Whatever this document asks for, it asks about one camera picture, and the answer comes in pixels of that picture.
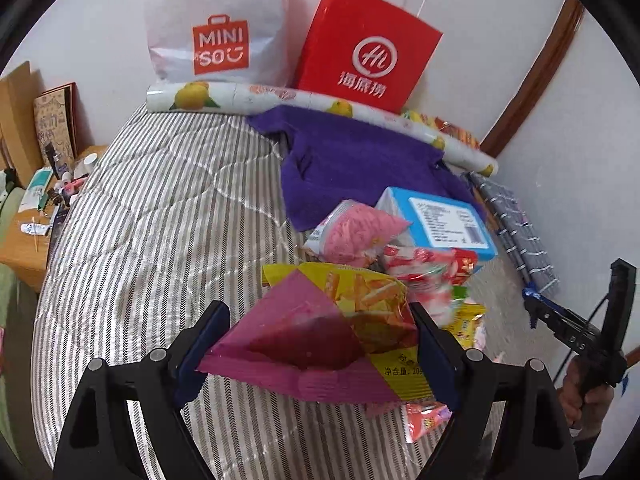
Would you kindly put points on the small yellow snack packet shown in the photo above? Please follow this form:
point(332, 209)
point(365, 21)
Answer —
point(468, 326)

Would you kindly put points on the white cream tube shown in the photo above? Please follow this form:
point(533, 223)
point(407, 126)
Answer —
point(35, 228)

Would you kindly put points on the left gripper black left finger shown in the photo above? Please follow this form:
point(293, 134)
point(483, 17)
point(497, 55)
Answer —
point(97, 440)

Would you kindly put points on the lemon print paper roll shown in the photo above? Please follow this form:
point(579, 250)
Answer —
point(252, 99)

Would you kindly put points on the pink peach snack bag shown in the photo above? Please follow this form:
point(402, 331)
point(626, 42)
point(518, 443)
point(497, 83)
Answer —
point(354, 234)

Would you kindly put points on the purple towel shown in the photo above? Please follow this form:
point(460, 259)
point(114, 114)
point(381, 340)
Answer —
point(333, 158)

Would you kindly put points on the striped quilted mattress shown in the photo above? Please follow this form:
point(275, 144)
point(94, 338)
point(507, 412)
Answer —
point(182, 210)

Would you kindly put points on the red Haidilao paper bag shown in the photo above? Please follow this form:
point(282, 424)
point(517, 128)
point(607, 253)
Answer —
point(372, 52)

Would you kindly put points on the blue tissue pack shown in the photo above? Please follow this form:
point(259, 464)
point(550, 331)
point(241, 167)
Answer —
point(437, 222)

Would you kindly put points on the wooden bedside table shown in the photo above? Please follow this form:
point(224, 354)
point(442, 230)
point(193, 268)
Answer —
point(26, 254)

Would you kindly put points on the right hand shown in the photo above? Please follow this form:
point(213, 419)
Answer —
point(584, 412)

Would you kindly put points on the orange Lays chip bag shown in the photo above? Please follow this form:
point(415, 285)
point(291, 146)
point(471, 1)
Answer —
point(462, 135)

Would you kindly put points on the yellow Lays chip bag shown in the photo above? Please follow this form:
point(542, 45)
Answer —
point(420, 118)

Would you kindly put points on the red white snack packet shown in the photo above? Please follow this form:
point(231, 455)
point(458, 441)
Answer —
point(435, 278)

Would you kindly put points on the patterned brown book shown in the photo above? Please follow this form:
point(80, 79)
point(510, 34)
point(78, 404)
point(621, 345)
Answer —
point(54, 117)

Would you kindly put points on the wooden door frame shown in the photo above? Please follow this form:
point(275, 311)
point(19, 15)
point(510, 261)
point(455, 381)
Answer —
point(537, 79)

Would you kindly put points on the white Miniso plastic bag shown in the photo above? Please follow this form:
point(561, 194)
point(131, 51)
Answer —
point(228, 40)

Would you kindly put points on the grey checked pillow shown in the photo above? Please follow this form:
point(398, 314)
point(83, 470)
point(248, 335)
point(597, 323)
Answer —
point(517, 235)

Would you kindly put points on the pink yellow chip bag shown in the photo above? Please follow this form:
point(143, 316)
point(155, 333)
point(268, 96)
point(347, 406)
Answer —
point(325, 333)

